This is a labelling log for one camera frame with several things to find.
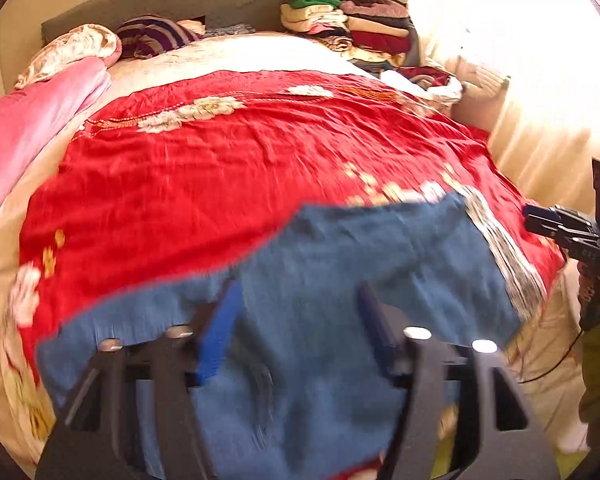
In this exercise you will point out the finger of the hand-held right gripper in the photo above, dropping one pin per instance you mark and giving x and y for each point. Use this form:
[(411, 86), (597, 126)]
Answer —
[(545, 232), (539, 212)]

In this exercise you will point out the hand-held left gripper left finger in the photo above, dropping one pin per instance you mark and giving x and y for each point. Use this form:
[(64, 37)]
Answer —
[(220, 335)]

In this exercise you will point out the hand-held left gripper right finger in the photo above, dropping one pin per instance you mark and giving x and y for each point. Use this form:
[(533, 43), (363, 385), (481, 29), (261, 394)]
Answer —
[(375, 330)]

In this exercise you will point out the blue pants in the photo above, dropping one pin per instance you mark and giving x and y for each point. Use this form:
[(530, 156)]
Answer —
[(330, 260)]

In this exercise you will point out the cream curtain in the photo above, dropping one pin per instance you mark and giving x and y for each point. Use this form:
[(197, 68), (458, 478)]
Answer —
[(530, 110)]

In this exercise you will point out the white cloth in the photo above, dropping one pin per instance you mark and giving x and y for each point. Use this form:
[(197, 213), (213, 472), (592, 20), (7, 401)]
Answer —
[(442, 92)]

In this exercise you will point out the red floral blanket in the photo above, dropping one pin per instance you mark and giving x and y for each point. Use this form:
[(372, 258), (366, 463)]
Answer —
[(205, 170)]

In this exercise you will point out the dark red cloth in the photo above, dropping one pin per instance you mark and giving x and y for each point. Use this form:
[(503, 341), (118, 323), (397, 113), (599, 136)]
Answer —
[(430, 76)]

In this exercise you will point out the pile of folded clothes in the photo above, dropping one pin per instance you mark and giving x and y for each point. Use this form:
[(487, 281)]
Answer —
[(360, 25)]

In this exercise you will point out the cream bed sheet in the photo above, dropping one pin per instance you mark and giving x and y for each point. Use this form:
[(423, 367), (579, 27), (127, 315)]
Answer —
[(240, 55)]

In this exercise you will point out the pink quilt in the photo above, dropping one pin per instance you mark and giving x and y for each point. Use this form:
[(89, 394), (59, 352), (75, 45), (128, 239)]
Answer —
[(25, 120)]

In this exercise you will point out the blue patterned cloth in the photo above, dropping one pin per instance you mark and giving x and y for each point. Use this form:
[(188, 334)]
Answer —
[(230, 30)]

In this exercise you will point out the purple striped pillow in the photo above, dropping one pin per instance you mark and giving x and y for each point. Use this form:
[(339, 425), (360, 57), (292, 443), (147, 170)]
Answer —
[(152, 35)]

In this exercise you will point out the floral cream quilt roll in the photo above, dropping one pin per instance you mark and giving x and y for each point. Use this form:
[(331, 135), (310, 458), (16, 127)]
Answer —
[(70, 47)]

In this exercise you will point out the grey headboard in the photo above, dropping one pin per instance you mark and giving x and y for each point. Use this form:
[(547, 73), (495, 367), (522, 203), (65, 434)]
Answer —
[(180, 0)]

